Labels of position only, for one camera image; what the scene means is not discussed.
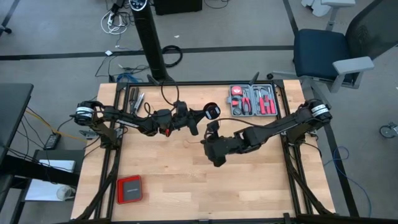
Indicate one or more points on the black chair caster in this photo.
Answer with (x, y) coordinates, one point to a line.
(7, 30)

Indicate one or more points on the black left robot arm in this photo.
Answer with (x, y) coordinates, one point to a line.
(118, 116)

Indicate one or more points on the white office chair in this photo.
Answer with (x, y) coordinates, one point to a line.
(332, 3)

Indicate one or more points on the red black portable drive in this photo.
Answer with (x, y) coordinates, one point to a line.
(130, 189)

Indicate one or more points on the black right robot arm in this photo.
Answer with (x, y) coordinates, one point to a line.
(280, 124)

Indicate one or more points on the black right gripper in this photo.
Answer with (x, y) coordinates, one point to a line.
(224, 146)

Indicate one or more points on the black power adapter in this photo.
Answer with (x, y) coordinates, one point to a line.
(52, 141)

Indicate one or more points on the clear plastic cup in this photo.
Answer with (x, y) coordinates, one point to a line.
(65, 193)

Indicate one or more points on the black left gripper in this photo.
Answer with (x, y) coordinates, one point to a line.
(180, 119)

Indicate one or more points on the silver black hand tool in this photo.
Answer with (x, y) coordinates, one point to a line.
(140, 101)

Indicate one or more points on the grey chair caster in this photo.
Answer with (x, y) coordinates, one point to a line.
(388, 130)

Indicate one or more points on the small white adapter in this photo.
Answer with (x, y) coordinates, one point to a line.
(109, 53)

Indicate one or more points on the black table frame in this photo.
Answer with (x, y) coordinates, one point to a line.
(202, 83)

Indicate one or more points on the grey tool kit case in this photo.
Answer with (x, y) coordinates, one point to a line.
(253, 85)

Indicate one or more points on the red tape measure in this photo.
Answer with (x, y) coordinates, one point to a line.
(237, 90)

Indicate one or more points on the black tower fan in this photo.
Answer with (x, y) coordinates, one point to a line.
(149, 37)

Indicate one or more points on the black desk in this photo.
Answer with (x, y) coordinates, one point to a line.
(12, 109)

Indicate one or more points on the white board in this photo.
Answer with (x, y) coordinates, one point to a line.
(40, 189)

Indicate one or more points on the blue office chair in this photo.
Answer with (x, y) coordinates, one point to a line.
(320, 53)

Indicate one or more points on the black box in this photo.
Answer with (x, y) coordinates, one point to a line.
(177, 6)

